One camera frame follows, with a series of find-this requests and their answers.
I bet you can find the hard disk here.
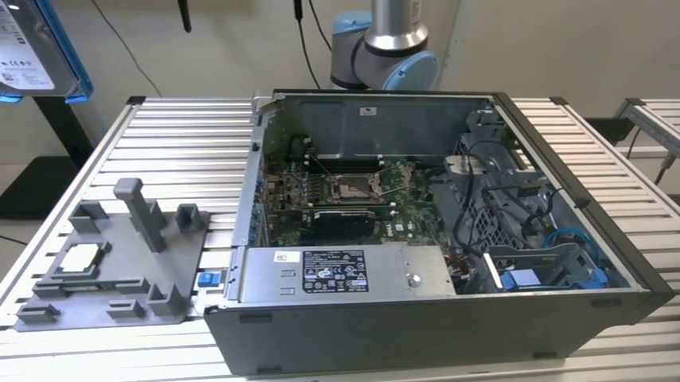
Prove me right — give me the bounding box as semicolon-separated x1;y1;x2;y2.
0;0;97;105

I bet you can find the disk bay with blue rails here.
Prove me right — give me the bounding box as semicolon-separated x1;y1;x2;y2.
486;242;611;295

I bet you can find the CPU socket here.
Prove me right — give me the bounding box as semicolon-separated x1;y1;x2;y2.
331;173;385;201

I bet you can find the long expansion slot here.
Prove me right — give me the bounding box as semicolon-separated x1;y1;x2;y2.
311;201;397;210

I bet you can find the thin metal locking lever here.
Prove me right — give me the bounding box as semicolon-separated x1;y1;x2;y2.
309;153;340;179

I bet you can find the black graphics card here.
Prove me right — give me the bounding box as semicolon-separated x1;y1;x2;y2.
301;209;380;242

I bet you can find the metal socket cover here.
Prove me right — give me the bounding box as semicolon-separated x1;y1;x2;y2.
377;163;416;188

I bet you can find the green motherboard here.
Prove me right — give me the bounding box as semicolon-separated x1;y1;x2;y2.
262;157;454;248

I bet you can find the grey power supply unit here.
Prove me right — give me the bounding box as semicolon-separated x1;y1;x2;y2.
237;245;460;304

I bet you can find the grey metal drive cage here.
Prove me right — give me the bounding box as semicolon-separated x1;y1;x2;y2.
429;131;548;255

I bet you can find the black open PC case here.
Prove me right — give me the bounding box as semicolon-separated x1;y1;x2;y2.
204;88;677;377

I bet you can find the grey plastic parts rack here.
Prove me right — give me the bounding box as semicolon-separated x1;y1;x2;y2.
11;177;214;333

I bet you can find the green RAM stick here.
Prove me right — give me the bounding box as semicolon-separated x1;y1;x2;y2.
63;280;144;290

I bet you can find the silver CPU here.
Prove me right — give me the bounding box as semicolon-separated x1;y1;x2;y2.
55;243;106;274

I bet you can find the black antenna rod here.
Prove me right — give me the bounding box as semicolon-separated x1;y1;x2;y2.
178;0;194;33

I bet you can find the black stand with base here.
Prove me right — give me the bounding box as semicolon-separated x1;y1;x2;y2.
0;95;97;220

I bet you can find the metal slat side table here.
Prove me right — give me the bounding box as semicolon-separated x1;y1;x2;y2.
614;97;680;158

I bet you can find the long black wire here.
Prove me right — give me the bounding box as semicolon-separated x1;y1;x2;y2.
455;141;512;255

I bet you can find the black wire with connector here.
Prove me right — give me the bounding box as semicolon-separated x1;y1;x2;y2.
523;181;568;240

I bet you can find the light blue wire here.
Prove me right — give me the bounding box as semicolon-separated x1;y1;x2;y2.
546;229;606;275

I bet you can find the black hanging arm cable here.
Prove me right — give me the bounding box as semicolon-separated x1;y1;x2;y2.
295;0;325;89

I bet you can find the thin black wall cable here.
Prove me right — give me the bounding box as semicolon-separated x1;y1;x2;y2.
91;0;164;99

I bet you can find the black cable with plug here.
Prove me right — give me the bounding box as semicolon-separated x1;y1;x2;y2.
654;153;678;186

